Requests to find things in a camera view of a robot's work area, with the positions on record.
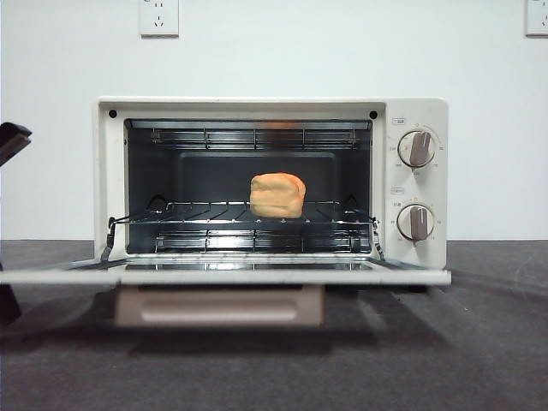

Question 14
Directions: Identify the glass oven door with handle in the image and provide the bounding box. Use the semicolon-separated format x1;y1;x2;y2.
0;255;453;329

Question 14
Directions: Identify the golden bread loaf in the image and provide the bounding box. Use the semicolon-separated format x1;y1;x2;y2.
249;171;307;219

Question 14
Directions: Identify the cream oven dial knob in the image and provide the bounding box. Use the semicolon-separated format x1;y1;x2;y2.
396;130;438;169
396;203;436;241

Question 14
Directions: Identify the cream Toshiba toaster oven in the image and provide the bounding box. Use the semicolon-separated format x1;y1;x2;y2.
94;97;450;295

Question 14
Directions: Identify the white wall socket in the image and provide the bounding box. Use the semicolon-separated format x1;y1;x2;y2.
525;0;548;37
140;0;181;38

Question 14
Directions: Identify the metal wire oven rack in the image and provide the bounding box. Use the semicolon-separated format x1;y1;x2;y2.
109;200;380;226

